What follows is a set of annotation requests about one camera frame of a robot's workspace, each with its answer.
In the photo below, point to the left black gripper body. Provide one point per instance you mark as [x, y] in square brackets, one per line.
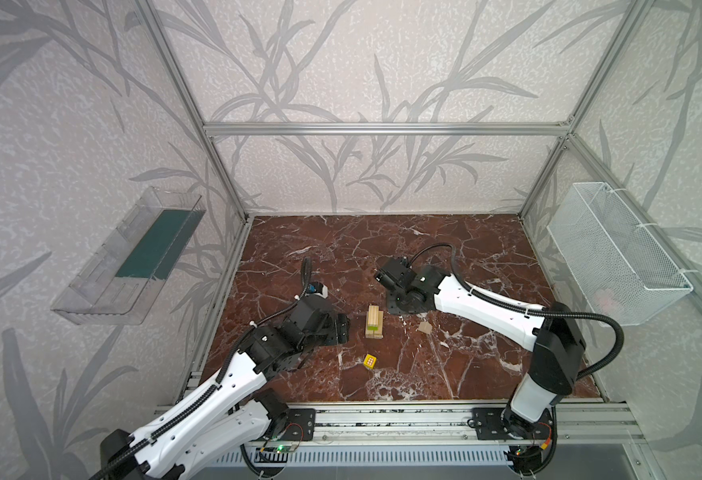
[339, 328]

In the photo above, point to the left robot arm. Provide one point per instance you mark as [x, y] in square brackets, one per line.
[233, 407]

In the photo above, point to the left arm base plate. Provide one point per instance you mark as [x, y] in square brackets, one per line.
[295, 424]

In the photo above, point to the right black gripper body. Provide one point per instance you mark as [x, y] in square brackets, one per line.
[402, 303]

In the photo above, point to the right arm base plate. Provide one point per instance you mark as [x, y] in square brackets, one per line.
[500, 424]

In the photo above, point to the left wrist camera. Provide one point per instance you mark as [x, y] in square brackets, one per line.
[317, 288]

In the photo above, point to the yellow window block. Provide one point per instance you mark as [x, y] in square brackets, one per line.
[369, 361]

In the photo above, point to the white wire mesh basket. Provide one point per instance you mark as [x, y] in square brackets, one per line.
[620, 267]

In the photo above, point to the aluminium mounting rail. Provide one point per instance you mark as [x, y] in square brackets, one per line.
[578, 421]

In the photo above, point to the grooved wooden block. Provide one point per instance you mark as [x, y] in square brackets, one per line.
[374, 316]

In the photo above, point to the clear plastic wall bin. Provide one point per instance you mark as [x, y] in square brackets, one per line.
[122, 280]

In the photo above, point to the small wooden block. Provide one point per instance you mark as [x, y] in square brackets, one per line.
[425, 327]

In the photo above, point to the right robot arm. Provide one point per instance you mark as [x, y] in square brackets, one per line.
[555, 343]

